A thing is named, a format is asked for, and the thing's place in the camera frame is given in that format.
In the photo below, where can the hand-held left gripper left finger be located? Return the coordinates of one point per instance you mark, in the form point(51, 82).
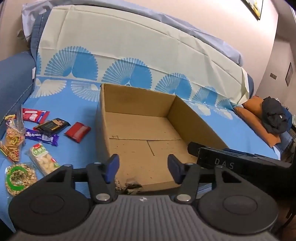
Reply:
point(112, 166)

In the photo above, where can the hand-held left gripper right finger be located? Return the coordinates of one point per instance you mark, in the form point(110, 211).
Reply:
point(174, 166)

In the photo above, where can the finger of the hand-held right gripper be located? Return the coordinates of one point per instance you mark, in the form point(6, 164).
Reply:
point(194, 148)

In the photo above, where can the brown cardboard box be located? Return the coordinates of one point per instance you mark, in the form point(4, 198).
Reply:
point(138, 129)

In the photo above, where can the purple chocolate packet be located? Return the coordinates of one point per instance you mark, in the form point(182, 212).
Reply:
point(46, 138)

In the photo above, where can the red and blue snack packet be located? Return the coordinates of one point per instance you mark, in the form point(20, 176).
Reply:
point(34, 115)

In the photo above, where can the dark wooden chair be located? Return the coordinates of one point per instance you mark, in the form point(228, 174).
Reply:
point(292, 136)

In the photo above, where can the plain red snack packet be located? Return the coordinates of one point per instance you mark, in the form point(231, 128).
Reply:
point(77, 132)

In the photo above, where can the orange pillow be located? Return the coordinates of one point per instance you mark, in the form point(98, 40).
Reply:
point(254, 115)

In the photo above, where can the dark crumpled cloth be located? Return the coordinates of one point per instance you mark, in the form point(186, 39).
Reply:
point(275, 115)

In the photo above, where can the green and white cracker packet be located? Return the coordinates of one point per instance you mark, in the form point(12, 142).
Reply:
point(42, 160)

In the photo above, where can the black snack packet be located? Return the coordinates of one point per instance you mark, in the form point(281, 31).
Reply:
point(52, 126)

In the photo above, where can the round green peanut packet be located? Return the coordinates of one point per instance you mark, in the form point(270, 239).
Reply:
point(20, 179)

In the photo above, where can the clear bag of round biscuits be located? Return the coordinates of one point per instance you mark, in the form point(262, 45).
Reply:
point(13, 134)

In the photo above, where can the pale blue sheet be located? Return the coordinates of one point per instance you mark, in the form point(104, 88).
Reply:
point(219, 46)

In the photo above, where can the blue fan print sofa cover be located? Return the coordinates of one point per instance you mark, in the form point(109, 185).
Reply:
point(161, 46)

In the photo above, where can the blue denim cushion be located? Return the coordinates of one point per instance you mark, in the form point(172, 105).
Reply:
point(13, 78)

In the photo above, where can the wall switch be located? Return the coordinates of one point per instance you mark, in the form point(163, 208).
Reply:
point(273, 76)

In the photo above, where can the small wall picture frame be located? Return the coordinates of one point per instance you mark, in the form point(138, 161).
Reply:
point(289, 74)

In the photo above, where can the large wall picture frame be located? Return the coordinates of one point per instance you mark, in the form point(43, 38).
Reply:
point(253, 8)

